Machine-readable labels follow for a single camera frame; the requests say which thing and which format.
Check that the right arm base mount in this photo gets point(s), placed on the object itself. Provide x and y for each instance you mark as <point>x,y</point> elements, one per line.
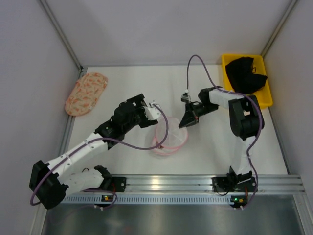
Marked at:
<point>223,185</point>

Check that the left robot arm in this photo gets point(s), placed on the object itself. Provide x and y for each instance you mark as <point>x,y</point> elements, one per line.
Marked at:
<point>56,179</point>

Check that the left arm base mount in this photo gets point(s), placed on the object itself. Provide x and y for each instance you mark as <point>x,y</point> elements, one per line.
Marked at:
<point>114,184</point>

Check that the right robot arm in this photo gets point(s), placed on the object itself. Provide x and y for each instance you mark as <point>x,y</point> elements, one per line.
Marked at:
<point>246,123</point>

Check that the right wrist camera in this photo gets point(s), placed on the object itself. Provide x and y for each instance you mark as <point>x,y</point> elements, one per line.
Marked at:
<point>185,97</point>

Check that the black bra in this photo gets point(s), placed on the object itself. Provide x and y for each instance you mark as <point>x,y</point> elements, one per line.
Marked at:
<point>242,76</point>

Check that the aluminium frame rail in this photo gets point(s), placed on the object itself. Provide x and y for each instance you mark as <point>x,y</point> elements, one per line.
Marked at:
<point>265,184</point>

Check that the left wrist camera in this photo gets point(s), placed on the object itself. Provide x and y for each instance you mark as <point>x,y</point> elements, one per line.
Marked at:
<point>152,111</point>

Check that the perforated cable duct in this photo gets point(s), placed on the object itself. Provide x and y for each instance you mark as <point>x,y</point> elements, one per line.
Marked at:
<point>155,199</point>

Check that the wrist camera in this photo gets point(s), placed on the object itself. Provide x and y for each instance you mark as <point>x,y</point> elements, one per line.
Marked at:
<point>152,111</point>
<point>185,97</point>

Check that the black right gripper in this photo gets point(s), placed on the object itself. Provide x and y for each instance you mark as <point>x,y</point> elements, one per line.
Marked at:
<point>191,111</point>

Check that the orange patterned laundry bag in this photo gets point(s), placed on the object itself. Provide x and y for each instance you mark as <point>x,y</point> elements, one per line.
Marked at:
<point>85,94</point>

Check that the yellow plastic tray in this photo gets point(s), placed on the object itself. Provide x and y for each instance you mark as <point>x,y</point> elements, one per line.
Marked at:
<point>264,95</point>

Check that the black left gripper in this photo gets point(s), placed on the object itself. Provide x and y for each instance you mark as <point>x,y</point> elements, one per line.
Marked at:
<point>141,111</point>

